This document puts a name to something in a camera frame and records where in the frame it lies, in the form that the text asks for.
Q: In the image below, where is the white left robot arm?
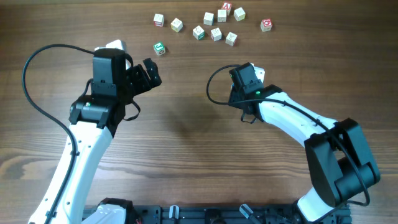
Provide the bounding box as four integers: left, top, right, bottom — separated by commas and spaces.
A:
29, 48, 162, 223

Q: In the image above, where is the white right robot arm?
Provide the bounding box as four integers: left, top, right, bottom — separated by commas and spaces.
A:
228, 63, 381, 223

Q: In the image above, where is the green J soccer ball block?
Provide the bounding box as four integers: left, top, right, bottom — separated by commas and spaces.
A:
153, 42, 166, 55

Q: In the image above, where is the red letter block far left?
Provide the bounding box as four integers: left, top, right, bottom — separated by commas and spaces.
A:
153, 14, 165, 27

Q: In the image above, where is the blue edged Y block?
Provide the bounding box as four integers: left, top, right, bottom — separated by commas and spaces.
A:
225, 32, 238, 46

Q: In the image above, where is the green edged Z block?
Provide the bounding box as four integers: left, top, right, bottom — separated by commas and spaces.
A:
193, 26, 205, 40

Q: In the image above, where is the red edged I block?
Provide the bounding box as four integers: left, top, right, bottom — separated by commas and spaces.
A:
210, 27, 222, 41

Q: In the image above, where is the red O block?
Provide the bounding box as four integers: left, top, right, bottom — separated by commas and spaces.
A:
261, 19, 273, 32

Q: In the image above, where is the white block red side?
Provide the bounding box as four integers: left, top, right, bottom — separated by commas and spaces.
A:
203, 12, 214, 26

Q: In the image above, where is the yellow S block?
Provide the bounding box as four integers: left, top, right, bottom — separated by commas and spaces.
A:
234, 7, 246, 22

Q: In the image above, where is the white block green side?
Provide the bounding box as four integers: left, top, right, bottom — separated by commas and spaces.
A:
217, 9, 227, 22

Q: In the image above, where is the red A block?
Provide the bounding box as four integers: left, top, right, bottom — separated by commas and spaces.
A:
221, 1, 232, 15

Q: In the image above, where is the black right camera cable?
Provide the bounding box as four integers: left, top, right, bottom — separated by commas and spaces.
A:
206, 64, 371, 208

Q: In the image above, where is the black camera cable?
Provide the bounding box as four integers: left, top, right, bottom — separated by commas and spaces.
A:
206, 64, 371, 208
21, 44, 96, 224

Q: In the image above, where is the black left camera cable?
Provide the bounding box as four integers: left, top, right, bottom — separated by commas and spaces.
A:
21, 44, 96, 224

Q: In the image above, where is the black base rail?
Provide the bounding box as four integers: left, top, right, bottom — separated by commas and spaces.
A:
82, 203, 352, 224

